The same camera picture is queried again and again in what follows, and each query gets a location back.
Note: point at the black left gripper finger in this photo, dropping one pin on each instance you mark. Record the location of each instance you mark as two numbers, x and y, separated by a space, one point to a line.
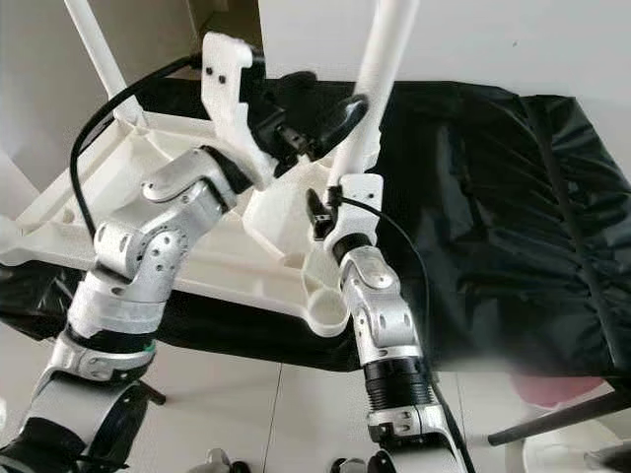
343 113
296 84

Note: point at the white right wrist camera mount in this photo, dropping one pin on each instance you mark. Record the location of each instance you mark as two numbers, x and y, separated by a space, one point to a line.
360 197

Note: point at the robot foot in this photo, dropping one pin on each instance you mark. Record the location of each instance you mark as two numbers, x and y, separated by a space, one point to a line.
347 465
217 460

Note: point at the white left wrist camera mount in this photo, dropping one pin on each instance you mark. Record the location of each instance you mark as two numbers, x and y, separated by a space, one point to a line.
227 84

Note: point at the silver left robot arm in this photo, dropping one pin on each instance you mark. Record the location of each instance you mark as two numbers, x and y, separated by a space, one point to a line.
148 246

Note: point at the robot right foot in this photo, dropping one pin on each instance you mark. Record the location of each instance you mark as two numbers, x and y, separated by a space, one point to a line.
347 465

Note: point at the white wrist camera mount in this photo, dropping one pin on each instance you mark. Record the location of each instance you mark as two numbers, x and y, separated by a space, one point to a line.
360 197
227 84

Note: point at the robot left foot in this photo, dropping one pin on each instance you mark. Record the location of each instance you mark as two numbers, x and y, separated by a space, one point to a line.
217 460

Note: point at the white plastic object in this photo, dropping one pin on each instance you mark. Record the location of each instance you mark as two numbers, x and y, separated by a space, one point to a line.
587 455

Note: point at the pink round object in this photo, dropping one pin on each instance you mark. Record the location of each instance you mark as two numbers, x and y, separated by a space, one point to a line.
562 389

